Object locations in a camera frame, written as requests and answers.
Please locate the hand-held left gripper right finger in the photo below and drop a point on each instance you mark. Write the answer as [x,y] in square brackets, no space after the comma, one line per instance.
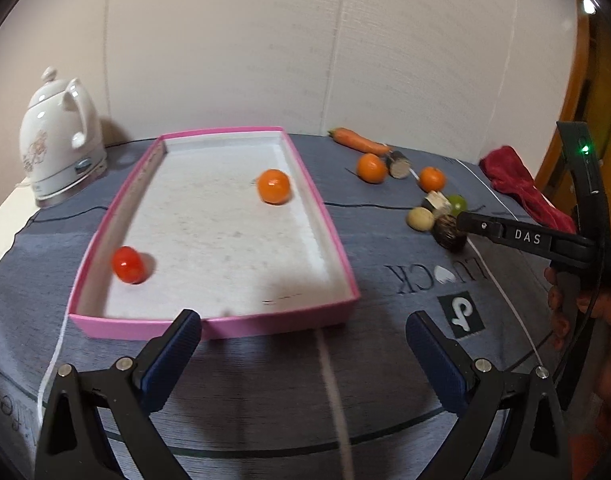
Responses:
[435,360]

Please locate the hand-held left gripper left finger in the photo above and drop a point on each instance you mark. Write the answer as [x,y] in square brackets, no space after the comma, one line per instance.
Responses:
[171,357]

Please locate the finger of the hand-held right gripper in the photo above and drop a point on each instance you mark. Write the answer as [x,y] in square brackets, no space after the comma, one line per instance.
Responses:
[515,236]

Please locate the green tomato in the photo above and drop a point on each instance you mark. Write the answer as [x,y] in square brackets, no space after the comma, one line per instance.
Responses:
[458,203]

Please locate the dark brown avocado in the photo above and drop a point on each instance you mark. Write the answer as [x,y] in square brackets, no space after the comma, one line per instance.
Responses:
[448,232]

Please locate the dark and white food chunk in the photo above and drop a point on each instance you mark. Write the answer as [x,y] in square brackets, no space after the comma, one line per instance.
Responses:
[435,201]

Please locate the beige small potato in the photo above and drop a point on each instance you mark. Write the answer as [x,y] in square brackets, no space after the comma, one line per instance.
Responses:
[420,218]

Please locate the small orange mandarin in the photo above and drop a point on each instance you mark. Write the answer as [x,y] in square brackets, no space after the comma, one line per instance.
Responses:
[431,179]

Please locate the red cherry tomato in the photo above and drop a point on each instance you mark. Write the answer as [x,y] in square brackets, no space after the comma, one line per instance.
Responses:
[128,265]

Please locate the pink shallow box tray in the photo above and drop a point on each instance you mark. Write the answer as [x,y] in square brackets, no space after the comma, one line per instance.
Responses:
[220,240]

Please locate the large orange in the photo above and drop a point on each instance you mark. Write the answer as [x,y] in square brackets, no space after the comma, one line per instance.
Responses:
[371,168]

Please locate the orange tomato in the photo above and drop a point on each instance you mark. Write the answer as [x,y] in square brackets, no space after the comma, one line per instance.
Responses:
[274,186]

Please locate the person's right hand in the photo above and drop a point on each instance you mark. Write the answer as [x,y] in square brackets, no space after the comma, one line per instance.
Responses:
[560,305]

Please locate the red cloth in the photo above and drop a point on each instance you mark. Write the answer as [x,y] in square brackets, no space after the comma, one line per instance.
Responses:
[520,185]

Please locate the grey printed tablecloth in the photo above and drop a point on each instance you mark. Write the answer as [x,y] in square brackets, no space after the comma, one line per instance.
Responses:
[385,310]

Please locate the dark-skinned cut yam piece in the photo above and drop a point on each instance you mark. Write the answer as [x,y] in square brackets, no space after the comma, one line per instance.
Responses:
[399,164]

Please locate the orange carrot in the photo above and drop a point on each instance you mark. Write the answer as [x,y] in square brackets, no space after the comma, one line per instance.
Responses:
[360,141]

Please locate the white ceramic electric kettle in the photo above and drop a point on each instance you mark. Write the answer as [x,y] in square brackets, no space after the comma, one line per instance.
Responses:
[55,150]

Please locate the wooden door frame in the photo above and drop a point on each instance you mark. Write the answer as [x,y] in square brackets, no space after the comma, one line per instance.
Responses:
[570,85]

